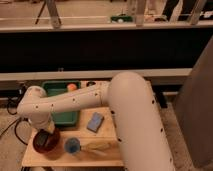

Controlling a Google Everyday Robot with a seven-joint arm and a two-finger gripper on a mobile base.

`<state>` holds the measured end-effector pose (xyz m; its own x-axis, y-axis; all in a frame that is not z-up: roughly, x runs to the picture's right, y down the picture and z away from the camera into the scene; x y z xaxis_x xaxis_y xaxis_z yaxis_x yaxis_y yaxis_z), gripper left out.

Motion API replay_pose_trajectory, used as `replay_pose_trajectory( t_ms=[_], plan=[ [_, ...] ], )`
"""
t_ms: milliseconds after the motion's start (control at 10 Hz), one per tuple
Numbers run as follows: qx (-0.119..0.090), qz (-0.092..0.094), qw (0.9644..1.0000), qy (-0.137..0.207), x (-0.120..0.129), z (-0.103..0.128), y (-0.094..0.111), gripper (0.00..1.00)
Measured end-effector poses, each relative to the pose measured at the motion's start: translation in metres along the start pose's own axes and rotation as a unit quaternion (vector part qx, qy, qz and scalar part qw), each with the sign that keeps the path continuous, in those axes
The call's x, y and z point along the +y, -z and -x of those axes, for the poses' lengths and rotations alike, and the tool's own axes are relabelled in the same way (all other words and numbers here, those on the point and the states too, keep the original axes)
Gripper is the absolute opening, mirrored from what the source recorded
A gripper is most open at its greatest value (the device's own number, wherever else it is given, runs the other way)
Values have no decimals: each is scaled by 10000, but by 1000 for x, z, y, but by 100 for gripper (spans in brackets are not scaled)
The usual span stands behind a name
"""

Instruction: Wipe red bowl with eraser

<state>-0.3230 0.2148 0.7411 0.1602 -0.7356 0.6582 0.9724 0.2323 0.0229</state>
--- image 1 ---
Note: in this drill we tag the green plastic bin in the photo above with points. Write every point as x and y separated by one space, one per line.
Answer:
57 87

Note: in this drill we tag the blue eraser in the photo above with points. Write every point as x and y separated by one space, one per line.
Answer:
95 122

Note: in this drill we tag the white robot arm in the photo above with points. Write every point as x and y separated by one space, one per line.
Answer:
142 140

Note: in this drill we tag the blue cup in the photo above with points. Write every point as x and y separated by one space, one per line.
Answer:
72 145

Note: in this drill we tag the orange ball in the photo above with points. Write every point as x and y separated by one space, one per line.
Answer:
71 87

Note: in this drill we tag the black rail barrier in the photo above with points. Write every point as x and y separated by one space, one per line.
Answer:
101 51

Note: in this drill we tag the red bowl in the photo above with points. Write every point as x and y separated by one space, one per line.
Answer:
44 142

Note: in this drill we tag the grey panel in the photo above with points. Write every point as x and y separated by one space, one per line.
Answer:
193 107

